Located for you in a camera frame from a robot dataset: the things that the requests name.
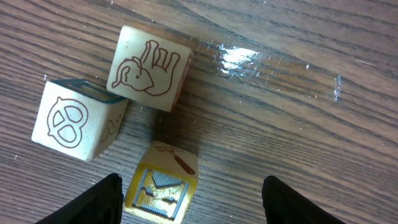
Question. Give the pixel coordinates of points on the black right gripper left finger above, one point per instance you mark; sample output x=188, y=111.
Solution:
x=100, y=204

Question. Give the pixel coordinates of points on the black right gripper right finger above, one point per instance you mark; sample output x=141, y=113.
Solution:
x=284, y=205

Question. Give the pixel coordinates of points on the yellow K block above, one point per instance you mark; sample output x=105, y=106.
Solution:
x=163, y=184

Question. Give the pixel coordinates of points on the white block red trim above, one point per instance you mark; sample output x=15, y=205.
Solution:
x=78, y=117

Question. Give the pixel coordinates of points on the white block elephant picture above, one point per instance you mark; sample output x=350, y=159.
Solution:
x=148, y=69

